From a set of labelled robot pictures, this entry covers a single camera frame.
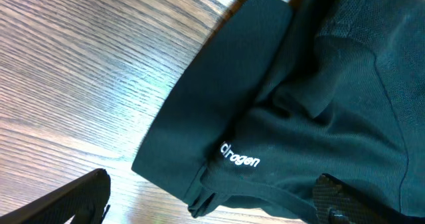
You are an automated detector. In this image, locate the black Sydrogen t-shirt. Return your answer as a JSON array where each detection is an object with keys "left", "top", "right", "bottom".
[{"left": 132, "top": 0, "right": 424, "bottom": 223}]

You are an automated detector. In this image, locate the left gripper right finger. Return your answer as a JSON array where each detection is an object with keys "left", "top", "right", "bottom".
[{"left": 313, "top": 173, "right": 424, "bottom": 224}]

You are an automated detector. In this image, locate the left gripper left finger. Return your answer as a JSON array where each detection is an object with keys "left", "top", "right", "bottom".
[{"left": 1, "top": 168, "right": 111, "bottom": 224}]

